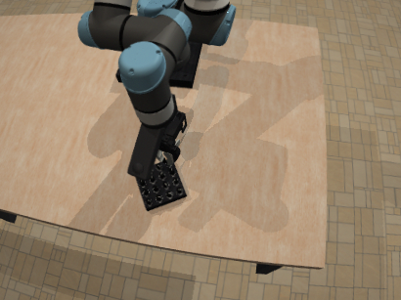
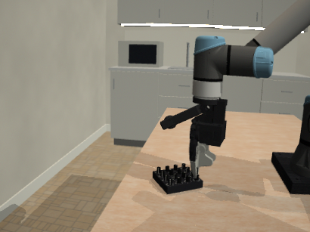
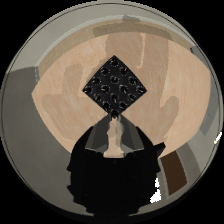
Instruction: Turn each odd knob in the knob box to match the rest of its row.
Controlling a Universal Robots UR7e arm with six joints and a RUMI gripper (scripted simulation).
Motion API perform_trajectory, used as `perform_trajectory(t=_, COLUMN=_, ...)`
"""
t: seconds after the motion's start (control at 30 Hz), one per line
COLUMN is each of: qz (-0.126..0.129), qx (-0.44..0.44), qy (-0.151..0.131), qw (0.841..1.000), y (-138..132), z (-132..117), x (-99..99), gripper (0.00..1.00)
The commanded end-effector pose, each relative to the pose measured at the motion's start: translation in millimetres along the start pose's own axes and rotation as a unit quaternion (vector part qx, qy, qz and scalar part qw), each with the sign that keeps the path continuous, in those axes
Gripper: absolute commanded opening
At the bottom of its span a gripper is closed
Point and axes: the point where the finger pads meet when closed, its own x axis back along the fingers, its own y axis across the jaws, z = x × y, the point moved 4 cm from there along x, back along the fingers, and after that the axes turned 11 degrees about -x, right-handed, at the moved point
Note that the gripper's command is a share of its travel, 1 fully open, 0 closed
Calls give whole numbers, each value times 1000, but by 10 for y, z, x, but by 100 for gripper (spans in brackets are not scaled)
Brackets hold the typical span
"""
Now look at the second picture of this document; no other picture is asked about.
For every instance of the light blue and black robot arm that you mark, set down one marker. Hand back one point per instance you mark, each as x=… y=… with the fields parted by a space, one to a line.
x=213 y=59

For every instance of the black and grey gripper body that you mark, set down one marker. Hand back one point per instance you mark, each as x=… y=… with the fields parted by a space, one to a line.
x=213 y=119

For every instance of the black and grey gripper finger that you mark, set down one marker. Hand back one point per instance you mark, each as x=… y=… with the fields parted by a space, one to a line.
x=208 y=153
x=197 y=159

